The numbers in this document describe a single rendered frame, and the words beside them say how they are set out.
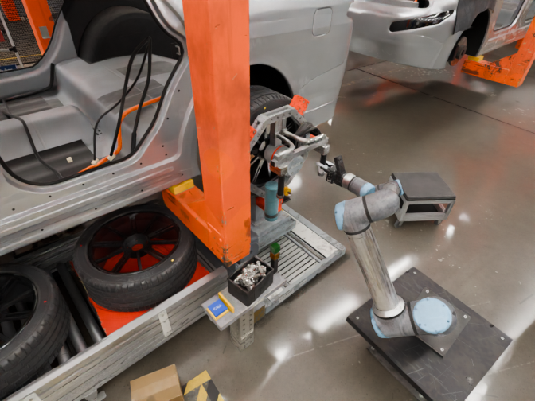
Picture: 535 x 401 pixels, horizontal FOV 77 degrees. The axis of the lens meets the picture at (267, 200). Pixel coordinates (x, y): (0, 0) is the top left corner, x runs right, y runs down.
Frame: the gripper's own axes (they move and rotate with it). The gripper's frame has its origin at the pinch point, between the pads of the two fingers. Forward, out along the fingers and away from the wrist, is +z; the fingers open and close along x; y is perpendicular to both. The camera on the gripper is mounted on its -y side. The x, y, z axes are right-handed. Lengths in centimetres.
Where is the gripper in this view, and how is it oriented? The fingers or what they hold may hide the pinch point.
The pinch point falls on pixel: (319, 161)
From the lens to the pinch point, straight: 206.3
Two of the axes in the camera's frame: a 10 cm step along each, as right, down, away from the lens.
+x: 7.5, -4.0, 5.3
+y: -0.3, 7.8, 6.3
